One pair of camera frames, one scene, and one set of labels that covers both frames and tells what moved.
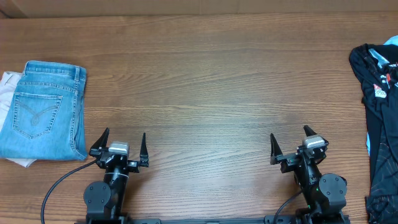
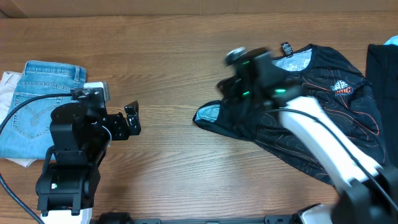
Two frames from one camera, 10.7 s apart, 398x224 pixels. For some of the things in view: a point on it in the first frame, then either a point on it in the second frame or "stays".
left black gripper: x=135 y=167 to x=122 y=131
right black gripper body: x=290 y=162 to x=244 y=90
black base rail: x=272 y=220 stays
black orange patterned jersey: x=375 y=69 to x=347 y=95
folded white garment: x=9 y=82 stays
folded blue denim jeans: x=47 y=119 stays
